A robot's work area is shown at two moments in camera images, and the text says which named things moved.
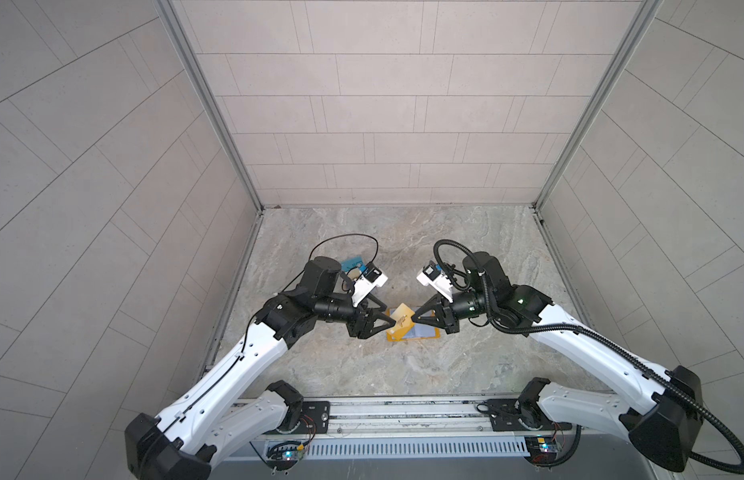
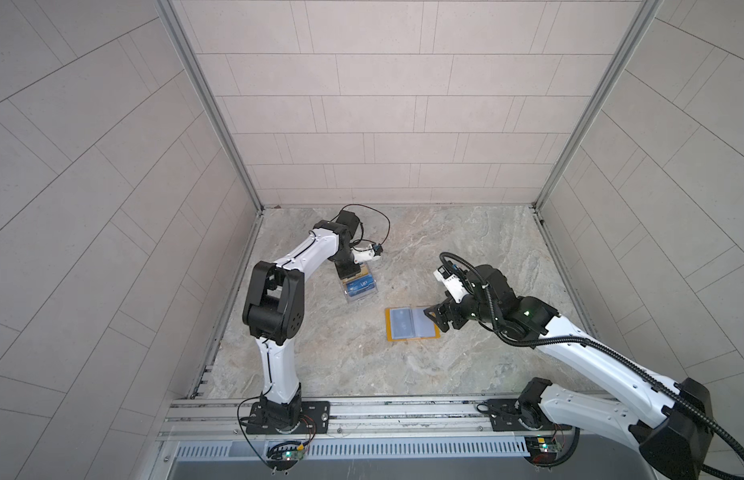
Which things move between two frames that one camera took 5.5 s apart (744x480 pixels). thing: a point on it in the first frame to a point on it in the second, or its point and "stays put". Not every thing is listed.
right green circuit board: x=542 y=448 stays put
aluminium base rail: x=452 y=416 stays put
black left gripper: x=358 y=330 to x=345 y=273
